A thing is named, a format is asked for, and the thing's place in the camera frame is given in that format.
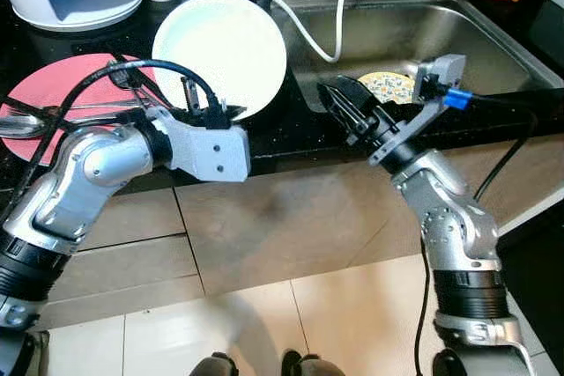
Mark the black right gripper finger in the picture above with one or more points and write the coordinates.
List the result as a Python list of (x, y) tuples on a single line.
[(361, 96), (339, 112)]

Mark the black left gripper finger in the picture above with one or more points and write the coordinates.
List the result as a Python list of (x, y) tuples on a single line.
[(238, 112), (189, 99)]

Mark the white bowl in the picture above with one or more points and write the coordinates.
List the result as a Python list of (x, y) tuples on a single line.
[(220, 50)]

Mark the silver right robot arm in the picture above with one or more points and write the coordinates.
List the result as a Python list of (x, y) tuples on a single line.
[(449, 209)]

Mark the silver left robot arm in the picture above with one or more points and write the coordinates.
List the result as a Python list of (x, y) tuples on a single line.
[(88, 165)]

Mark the yellow floral plate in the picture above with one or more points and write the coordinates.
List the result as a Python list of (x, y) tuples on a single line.
[(383, 87)]

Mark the silver spoon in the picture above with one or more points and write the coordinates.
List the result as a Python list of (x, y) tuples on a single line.
[(128, 81), (18, 125)]

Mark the beige cabinet door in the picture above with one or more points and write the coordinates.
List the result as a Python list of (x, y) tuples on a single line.
[(308, 217)]

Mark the stainless steel sink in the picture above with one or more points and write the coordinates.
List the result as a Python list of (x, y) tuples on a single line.
[(458, 33)]

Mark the beige drawer front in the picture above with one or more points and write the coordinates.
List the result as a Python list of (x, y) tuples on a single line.
[(132, 217), (123, 279)]

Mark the pink plate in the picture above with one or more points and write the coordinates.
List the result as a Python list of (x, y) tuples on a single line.
[(44, 85)]

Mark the black appliance with white edge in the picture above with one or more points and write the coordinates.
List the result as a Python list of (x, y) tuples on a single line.
[(538, 305)]

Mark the grey robot right leg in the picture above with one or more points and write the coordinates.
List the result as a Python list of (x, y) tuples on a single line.
[(313, 364)]

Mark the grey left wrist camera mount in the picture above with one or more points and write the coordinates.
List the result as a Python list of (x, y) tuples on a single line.
[(211, 151)]

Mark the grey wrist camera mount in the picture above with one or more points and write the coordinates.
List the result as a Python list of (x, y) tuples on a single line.
[(211, 151), (441, 72)]

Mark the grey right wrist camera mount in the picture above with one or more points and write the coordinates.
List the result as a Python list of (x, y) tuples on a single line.
[(441, 72)]

